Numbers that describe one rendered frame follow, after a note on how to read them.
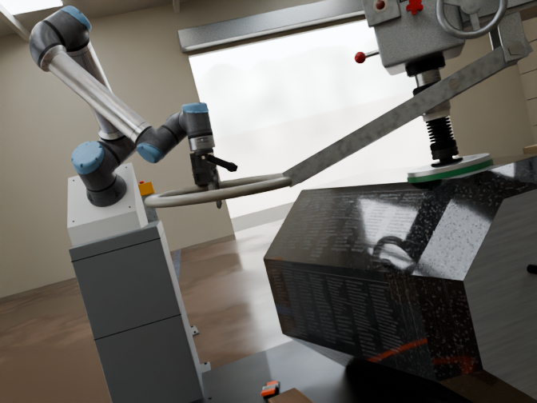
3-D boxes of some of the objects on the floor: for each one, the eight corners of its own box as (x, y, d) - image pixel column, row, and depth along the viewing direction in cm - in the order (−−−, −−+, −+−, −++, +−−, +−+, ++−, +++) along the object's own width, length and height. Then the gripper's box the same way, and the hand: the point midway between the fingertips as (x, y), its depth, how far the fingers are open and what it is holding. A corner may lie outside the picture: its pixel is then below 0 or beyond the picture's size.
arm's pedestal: (105, 437, 215) (53, 253, 209) (120, 391, 264) (77, 241, 258) (216, 401, 223) (167, 223, 217) (209, 363, 272) (170, 216, 266)
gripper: (188, 153, 177) (200, 210, 179) (189, 152, 166) (201, 213, 167) (212, 149, 179) (223, 205, 181) (214, 147, 167) (226, 208, 169)
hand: (220, 204), depth 175 cm, fingers closed on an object, 5 cm apart
